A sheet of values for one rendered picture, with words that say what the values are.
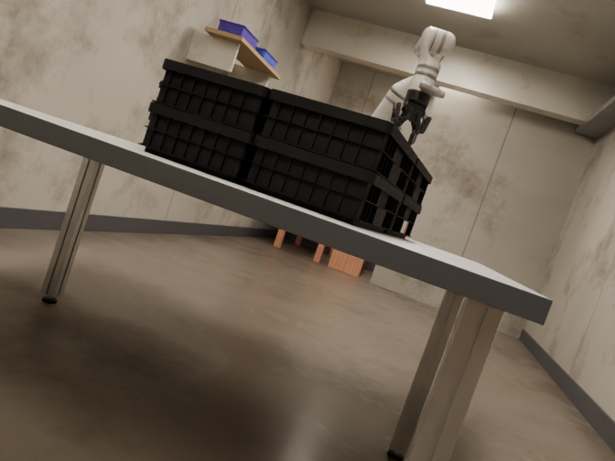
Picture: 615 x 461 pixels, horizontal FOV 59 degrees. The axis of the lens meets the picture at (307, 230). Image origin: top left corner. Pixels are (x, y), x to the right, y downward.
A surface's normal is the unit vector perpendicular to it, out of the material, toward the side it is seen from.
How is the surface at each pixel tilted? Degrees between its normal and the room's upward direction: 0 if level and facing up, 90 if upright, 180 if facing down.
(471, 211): 90
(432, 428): 90
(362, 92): 90
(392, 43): 90
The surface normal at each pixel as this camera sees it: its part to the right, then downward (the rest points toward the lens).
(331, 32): -0.24, -0.02
